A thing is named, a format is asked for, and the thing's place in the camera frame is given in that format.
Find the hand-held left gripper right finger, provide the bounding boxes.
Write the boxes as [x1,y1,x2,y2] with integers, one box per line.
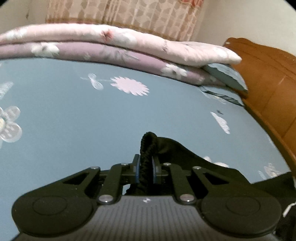
[152,156,234,205]

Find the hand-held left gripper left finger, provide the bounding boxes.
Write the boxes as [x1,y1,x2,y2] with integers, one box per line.
[56,155,141,205]

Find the black pants with white drawstring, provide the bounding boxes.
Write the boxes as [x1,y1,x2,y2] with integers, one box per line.
[125,132,296,241]

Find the bed with blue floral sheet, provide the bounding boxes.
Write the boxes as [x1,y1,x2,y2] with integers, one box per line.
[0,58,296,232]

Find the flat blue floral pillow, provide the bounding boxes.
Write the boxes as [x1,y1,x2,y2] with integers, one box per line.
[199,85,245,107]

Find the plump blue floral pillow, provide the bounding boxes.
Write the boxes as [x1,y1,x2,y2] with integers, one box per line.
[202,63,249,93]

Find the purple floral folded quilt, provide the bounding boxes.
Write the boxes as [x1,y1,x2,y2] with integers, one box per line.
[0,42,222,87]

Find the pink floral folded quilt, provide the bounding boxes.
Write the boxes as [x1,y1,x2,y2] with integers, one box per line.
[0,23,242,68]

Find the wooden headboard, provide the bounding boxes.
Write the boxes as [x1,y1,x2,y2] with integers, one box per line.
[223,37,296,173]

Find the beige patterned curtain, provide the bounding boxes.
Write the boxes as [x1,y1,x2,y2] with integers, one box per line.
[45,0,203,42]

